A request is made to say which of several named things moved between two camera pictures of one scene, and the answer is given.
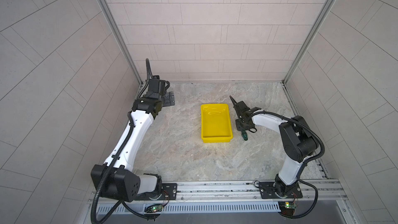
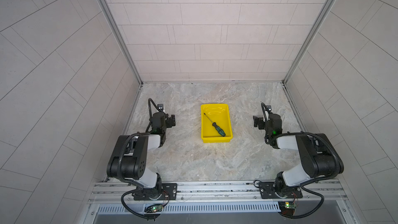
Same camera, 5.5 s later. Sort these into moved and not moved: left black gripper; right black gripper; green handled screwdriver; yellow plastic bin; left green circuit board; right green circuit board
Moved: green handled screwdriver; left black gripper; right black gripper
Not moved: yellow plastic bin; right green circuit board; left green circuit board
